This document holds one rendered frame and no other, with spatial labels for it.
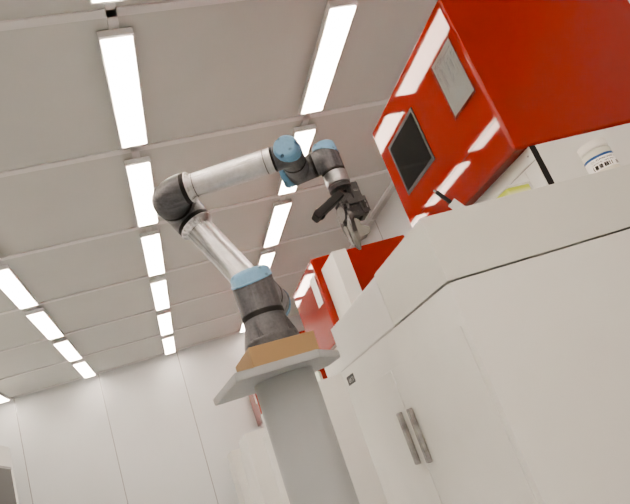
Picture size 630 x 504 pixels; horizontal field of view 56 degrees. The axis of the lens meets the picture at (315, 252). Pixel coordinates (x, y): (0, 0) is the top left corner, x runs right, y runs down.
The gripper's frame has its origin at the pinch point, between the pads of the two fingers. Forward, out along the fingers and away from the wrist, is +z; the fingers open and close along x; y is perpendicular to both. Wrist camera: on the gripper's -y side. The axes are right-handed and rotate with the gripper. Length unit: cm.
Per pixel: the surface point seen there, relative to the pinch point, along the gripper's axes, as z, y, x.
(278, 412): 38, -38, -8
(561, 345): 47, 13, -50
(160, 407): -89, -76, 796
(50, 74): -166, -76, 108
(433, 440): 57, -5, -12
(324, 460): 52, -32, -10
